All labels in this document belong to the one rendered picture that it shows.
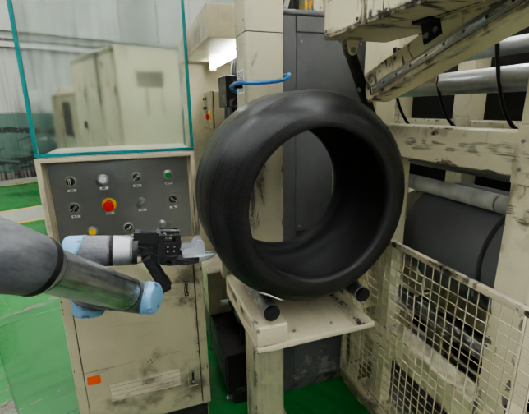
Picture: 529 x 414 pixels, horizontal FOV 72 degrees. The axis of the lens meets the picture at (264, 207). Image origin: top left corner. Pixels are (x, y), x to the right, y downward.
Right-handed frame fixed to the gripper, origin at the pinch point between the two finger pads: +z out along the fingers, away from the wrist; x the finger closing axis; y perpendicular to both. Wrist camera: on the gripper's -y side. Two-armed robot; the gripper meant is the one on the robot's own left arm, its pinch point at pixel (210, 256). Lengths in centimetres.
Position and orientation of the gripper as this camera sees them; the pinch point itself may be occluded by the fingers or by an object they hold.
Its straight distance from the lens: 100.2
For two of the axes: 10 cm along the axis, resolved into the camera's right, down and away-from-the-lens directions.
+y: 1.0, -9.7, -2.1
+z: 9.4, 0.3, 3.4
